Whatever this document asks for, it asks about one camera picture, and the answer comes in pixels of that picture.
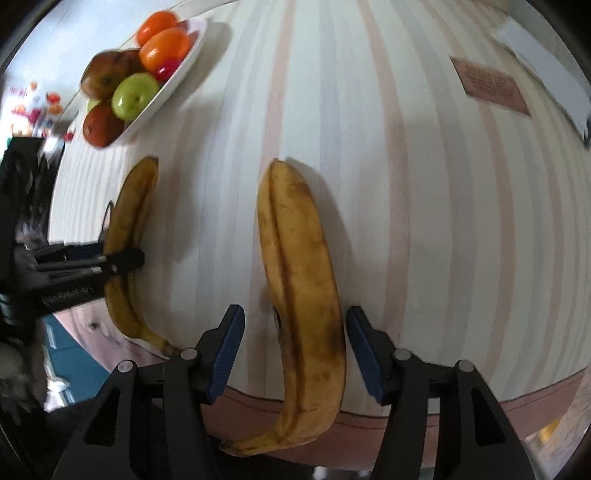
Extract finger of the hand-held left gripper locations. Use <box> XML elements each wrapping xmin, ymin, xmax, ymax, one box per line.
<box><xmin>14</xmin><ymin>243</ymin><xmax>105</xmax><ymax>261</ymax></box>
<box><xmin>34</xmin><ymin>248</ymin><xmax>146</xmax><ymax>280</ymax></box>

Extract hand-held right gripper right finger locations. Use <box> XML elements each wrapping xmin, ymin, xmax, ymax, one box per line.
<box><xmin>346</xmin><ymin>305</ymin><xmax>539</xmax><ymax>480</ymax></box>

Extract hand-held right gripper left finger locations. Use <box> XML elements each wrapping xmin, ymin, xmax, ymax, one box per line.
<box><xmin>51</xmin><ymin>305</ymin><xmax>245</xmax><ymax>480</ymax></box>

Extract spotted yellow banana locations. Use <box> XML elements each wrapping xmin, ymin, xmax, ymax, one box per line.
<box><xmin>219</xmin><ymin>158</ymin><xmax>347</xmax><ymax>457</ymax></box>
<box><xmin>102</xmin><ymin>156</ymin><xmax>183</xmax><ymax>358</ymax></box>

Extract dark red apple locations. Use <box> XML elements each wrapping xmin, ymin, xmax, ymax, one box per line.
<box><xmin>83</xmin><ymin>104</ymin><xmax>125</xmax><ymax>147</ymax></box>

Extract brown pear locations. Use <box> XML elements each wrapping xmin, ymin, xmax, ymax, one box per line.
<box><xmin>81</xmin><ymin>52</ymin><xmax>129</xmax><ymax>100</ymax></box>
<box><xmin>121</xmin><ymin>48</ymin><xmax>145</xmax><ymax>75</ymax></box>

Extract small red cherry tomato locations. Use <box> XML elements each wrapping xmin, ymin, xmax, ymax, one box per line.
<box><xmin>154</xmin><ymin>58</ymin><xmax>183</xmax><ymax>84</ymax></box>

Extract orange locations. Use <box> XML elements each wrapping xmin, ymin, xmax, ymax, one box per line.
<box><xmin>136</xmin><ymin>11</ymin><xmax>178</xmax><ymax>47</ymax></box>
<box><xmin>139</xmin><ymin>28</ymin><xmax>192</xmax><ymax>73</ymax></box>

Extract white plate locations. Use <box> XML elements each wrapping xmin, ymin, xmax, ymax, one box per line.
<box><xmin>60</xmin><ymin>17</ymin><xmax>207</xmax><ymax>148</ymax></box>

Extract striped cat print tablecloth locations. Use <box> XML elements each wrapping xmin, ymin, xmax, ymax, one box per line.
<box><xmin>46</xmin><ymin>0</ymin><xmax>591</xmax><ymax>467</ymax></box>

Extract brown rectangular cloth label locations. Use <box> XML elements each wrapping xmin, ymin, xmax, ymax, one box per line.
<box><xmin>450</xmin><ymin>56</ymin><xmax>531</xmax><ymax>118</ymax></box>

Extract white paper sheet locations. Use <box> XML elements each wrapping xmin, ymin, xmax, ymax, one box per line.
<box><xmin>492</xmin><ymin>18</ymin><xmax>591</xmax><ymax>139</ymax></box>

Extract colourful wall stickers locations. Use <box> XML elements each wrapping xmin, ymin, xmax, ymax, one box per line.
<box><xmin>9</xmin><ymin>80</ymin><xmax>75</xmax><ymax>139</ymax></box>

